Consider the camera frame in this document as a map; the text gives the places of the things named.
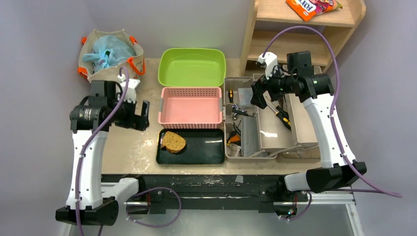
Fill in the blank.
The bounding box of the light blue plastic grocery bag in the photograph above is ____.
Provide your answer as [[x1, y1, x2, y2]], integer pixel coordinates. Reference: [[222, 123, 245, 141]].
[[82, 35, 136, 73]]

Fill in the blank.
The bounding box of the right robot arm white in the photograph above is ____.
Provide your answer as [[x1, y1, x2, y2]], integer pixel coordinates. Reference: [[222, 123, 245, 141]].
[[251, 74, 367, 200]]

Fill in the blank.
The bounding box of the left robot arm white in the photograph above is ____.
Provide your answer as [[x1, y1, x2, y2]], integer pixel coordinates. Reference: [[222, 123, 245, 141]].
[[55, 96, 150, 226]]

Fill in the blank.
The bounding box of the clear plastic parts box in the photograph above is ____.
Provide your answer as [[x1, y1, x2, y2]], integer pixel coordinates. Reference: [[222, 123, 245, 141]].
[[238, 88, 253, 107]]

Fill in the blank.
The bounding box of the yellow black screwdriver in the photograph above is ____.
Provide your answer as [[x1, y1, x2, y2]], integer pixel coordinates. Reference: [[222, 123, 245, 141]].
[[266, 97, 292, 130]]

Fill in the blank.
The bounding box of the pink perforated basket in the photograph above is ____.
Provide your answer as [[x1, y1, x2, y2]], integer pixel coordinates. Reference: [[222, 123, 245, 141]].
[[158, 87, 223, 129]]

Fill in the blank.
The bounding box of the beige toolbox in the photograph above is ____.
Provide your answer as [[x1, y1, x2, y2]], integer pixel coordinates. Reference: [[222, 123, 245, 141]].
[[222, 73, 320, 159]]

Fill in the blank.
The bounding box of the brown bread slice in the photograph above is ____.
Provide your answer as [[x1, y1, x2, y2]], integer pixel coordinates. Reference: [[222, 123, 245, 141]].
[[161, 131, 186, 153]]

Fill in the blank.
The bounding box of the green plastic tub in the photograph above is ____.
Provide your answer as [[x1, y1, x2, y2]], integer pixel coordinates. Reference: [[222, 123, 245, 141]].
[[158, 48, 227, 87]]

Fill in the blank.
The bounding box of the wooden shelf unit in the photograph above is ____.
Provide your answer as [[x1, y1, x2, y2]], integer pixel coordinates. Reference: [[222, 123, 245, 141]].
[[239, 0, 366, 75]]

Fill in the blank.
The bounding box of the beige canvas tote bag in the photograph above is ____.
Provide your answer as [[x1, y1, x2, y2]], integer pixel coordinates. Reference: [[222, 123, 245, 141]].
[[78, 30, 146, 82]]

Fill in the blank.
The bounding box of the black tray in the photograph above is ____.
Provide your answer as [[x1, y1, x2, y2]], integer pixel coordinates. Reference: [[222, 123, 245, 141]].
[[156, 129, 225, 165]]

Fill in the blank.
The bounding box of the orange snack packet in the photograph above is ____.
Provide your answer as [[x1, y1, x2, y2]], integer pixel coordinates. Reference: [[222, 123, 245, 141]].
[[286, 0, 343, 21]]

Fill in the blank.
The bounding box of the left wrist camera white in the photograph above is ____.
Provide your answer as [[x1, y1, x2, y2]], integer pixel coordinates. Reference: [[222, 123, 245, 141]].
[[116, 74, 141, 104]]

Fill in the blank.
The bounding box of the small yellow handle screwdriver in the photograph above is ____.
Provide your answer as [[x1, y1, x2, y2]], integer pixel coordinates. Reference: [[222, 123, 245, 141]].
[[228, 89, 234, 104]]

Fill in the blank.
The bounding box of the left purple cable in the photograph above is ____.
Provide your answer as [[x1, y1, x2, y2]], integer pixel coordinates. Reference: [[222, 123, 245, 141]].
[[75, 66, 182, 236]]

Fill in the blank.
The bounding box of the purple cable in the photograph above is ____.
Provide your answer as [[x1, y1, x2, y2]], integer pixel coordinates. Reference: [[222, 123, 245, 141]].
[[75, 66, 182, 236], [262, 26, 403, 222]]

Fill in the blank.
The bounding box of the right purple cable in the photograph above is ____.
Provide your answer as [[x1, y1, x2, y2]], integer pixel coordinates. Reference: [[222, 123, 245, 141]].
[[262, 26, 403, 222]]

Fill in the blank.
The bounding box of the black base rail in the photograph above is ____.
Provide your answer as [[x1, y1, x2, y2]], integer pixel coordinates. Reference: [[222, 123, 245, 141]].
[[101, 174, 308, 216]]

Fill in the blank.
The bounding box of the aluminium frame rail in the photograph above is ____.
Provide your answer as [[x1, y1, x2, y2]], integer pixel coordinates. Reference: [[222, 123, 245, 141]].
[[123, 185, 354, 211]]

